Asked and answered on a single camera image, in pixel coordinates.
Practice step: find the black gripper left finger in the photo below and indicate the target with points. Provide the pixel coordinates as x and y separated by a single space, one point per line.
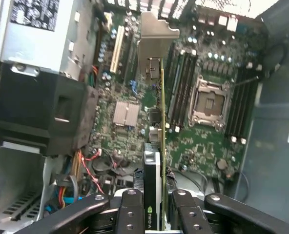
131 214

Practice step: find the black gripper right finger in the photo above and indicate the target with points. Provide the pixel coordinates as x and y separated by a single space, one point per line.
191 217

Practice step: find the round coin cell battery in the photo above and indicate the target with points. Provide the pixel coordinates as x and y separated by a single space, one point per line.
221 163

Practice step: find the green motherboard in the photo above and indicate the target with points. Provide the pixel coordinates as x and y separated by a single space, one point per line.
195 146

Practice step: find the grey metal PC case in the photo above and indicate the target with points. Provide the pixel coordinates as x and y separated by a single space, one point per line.
269 158

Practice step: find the silver chipset heatsink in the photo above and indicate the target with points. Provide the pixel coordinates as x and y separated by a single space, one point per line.
126 113

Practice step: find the black RAM slot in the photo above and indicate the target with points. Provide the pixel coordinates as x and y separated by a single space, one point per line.
251 104
184 90
246 104
241 104
190 90
178 90
235 109
171 80

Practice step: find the metal CPU socket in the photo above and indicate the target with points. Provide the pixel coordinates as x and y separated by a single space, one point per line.
211 101

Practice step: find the black plastic drive bay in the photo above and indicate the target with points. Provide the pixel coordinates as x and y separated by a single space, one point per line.
32 102

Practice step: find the black expansion slot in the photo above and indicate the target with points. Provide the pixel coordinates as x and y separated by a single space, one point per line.
127 56
134 58

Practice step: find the white expansion slot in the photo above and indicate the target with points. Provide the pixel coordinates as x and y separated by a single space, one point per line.
117 48

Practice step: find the silver power supply unit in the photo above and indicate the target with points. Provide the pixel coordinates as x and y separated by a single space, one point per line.
34 46

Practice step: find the black white power supply label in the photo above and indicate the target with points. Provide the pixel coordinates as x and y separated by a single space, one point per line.
34 13

